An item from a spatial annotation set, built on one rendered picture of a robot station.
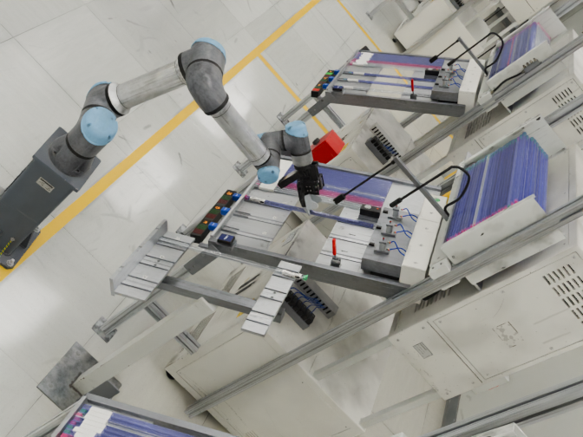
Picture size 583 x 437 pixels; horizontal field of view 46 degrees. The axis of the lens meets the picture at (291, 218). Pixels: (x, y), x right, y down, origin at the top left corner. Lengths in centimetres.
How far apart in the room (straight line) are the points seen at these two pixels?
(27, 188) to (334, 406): 137
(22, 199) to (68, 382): 70
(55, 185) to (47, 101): 99
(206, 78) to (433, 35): 483
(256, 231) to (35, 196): 78
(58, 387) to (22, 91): 137
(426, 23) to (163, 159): 379
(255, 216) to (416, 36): 453
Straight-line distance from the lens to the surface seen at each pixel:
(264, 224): 253
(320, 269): 232
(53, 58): 363
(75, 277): 298
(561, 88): 347
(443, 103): 353
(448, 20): 676
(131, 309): 277
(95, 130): 232
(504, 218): 207
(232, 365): 277
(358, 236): 250
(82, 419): 188
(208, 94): 217
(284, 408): 283
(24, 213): 266
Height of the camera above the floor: 232
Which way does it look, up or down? 35 degrees down
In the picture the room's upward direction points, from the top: 55 degrees clockwise
